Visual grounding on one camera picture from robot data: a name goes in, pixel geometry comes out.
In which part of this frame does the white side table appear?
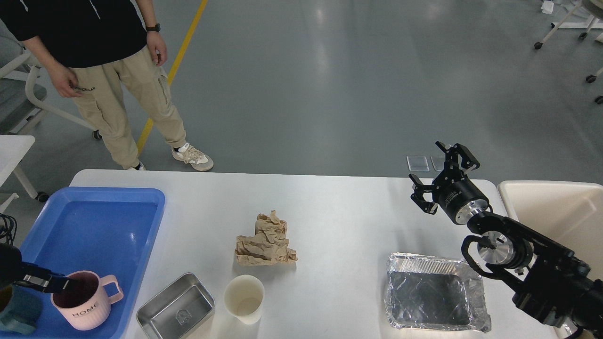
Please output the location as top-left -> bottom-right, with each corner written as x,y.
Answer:
0,135 -> 49,202

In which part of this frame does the crumpled brown paper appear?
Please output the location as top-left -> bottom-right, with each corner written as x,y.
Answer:
235,210 -> 298,266

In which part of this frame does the blue plastic tray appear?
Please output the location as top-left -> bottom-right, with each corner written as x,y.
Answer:
19,187 -> 165,339

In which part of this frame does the clear floor plate left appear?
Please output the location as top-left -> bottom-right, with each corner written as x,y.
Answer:
406,156 -> 430,172

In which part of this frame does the white wheeled furniture frame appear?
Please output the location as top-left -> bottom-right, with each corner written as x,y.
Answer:
534,0 -> 603,105

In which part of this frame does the stainless steel rectangular container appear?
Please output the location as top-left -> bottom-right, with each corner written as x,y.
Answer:
136,273 -> 215,339

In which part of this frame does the teal mug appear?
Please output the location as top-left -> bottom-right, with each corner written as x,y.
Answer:
0,285 -> 43,335

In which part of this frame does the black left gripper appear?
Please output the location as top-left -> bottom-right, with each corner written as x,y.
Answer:
0,243 -> 79,294

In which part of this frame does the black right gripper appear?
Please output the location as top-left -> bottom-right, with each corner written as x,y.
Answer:
409,141 -> 489,225

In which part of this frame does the person in black shirt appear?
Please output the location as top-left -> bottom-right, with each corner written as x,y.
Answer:
0,0 -> 213,171

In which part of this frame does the clear floor plate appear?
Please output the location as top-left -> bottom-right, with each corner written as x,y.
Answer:
406,156 -> 430,172
430,156 -> 445,172

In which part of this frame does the white paper cup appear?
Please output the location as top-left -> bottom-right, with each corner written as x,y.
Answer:
224,274 -> 265,325

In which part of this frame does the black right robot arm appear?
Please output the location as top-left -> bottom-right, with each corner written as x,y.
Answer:
409,141 -> 603,339

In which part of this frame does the aluminium foil tray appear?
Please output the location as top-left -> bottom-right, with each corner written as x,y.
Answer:
383,252 -> 492,333

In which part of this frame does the clear floor plate right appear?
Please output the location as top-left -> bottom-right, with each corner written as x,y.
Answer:
430,156 -> 445,172

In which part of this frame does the beige plastic bin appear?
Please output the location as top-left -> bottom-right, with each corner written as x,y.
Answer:
497,180 -> 603,280

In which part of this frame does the pink ribbed mug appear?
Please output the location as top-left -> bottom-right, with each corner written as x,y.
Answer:
51,270 -> 124,331

